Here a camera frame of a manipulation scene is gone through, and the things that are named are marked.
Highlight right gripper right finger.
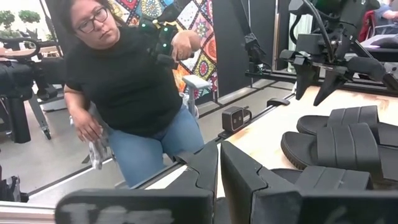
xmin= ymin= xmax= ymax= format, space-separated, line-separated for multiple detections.
xmin=220 ymin=140 xmax=398 ymax=224

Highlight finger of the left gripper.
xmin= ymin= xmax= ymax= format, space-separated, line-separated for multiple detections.
xmin=294 ymin=62 xmax=320 ymax=101
xmin=312 ymin=69 xmax=346 ymax=107

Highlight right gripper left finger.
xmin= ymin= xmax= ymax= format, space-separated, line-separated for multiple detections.
xmin=55 ymin=141 xmax=219 ymax=224

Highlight black rubber slide sandal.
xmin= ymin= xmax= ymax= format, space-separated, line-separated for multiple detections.
xmin=296 ymin=105 xmax=398 ymax=147
xmin=280 ymin=122 xmax=398 ymax=183
xmin=269 ymin=165 xmax=374 ymax=192

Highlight white grey cloth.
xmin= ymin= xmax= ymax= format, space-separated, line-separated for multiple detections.
xmin=88 ymin=126 xmax=110 ymax=171

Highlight person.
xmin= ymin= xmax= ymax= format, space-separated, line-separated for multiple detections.
xmin=373 ymin=0 xmax=398 ymax=27
xmin=57 ymin=0 xmax=206 ymax=189

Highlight black partition panel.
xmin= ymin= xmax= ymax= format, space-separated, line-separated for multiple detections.
xmin=212 ymin=0 xmax=279 ymax=98

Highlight grey chair armrest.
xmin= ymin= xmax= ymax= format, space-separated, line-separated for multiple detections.
xmin=181 ymin=74 xmax=213 ymax=121

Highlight colourful patterned panel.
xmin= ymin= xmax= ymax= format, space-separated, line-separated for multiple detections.
xmin=107 ymin=0 xmax=219 ymax=101

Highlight black bag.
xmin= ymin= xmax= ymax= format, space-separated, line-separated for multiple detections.
xmin=0 ymin=164 xmax=29 ymax=203

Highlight black equipment stand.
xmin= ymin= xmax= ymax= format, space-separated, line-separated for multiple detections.
xmin=0 ymin=36 xmax=68 ymax=144

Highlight person's glasses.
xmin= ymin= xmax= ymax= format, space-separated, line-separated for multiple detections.
xmin=76 ymin=6 xmax=109 ymax=34

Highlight green potted plant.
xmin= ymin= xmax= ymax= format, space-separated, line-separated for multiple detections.
xmin=0 ymin=10 xmax=16 ymax=30
xmin=17 ymin=9 xmax=41 ymax=24

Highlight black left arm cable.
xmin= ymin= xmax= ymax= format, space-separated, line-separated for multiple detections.
xmin=289 ymin=0 xmax=336 ymax=60

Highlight long table edge rail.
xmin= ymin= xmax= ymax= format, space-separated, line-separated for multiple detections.
xmin=27 ymin=93 xmax=296 ymax=205

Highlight black rail bracket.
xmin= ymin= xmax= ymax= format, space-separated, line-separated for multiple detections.
xmin=266 ymin=97 xmax=291 ymax=108

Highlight black aluminium frame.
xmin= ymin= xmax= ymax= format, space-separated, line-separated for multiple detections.
xmin=244 ymin=68 xmax=398 ymax=98

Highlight small black table camera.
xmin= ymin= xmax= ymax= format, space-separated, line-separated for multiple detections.
xmin=221 ymin=105 xmax=253 ymax=134

